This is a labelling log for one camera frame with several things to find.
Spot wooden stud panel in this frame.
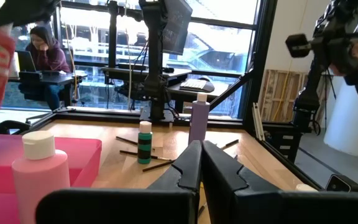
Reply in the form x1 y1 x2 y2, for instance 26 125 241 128
258 68 331 123

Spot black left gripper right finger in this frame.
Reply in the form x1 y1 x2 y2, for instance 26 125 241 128
201 140 358 224

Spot tall lavender paint bottle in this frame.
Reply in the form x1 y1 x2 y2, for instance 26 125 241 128
188 92 211 146

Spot desk with keyboard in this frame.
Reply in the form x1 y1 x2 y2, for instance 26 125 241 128
166 74 219 113

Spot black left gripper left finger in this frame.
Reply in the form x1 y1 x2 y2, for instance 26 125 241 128
35 139 203 224

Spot person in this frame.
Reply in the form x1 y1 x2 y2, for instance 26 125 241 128
25 26 71 111

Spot small green paint bottle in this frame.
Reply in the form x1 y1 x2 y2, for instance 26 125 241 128
137 121 153 165

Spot black curved bracket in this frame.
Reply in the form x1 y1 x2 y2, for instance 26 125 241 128
0 119 31 136

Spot black drawer cabinet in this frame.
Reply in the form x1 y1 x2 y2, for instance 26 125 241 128
264 123 303 163

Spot black laptop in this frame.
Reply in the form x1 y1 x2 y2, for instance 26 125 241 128
15 49 43 82

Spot black camera box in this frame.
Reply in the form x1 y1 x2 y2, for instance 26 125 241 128
324 173 358 194

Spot computer keyboard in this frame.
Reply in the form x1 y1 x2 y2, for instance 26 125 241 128
179 78 208 92

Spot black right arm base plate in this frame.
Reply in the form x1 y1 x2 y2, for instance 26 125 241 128
139 105 176 123

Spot black-handled paint brush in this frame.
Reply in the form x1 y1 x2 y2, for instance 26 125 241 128
142 159 177 173
119 149 173 162
220 138 240 151
197 201 207 219
115 136 139 146

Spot black computer monitor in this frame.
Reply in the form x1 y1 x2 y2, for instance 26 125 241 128
161 0 194 56

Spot white round column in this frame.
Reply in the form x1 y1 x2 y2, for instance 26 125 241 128
323 76 358 160

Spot black vertical pole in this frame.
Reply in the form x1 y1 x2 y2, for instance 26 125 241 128
107 0 120 68

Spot pink plastic bin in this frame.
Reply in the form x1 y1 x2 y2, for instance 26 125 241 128
0 134 103 224

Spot black standing desk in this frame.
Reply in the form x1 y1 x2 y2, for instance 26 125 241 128
101 65 192 85

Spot yellow hanging cable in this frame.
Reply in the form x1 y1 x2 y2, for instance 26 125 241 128
271 58 293 122

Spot black office desk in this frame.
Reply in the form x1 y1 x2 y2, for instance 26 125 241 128
7 70 88 108

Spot white rail strips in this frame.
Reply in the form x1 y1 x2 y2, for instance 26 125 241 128
252 101 266 141

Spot tall pink paint bottle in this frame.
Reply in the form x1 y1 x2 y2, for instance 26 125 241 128
11 130 71 224

